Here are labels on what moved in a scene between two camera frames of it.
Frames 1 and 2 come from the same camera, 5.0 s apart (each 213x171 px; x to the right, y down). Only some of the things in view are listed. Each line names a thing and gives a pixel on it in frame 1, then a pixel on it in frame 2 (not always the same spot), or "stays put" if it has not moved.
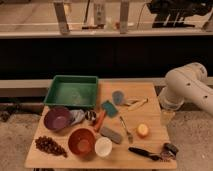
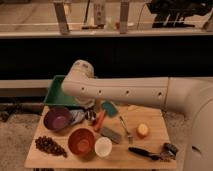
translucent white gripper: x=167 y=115 -> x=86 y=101
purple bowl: x=57 y=118 stays put
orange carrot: x=99 y=120 stays put
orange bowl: x=81 y=141 stays put
